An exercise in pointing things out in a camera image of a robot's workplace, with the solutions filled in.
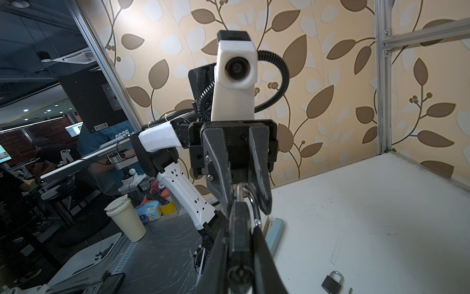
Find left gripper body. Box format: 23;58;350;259
188;120;279;178

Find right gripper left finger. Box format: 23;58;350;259
195;230;228;294

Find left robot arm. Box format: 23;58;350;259
130;63;279;248

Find black padlock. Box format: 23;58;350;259
321;271;345;294
227;183;261;293

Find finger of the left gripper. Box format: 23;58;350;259
201;128;233;217
248;124;272;215

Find paper cup with lid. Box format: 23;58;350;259
104;194;146;243

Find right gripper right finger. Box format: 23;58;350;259
253;227;288;294

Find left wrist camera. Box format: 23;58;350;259
211;30;258;121

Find blue tissue pack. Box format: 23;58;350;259
135;201;163;225

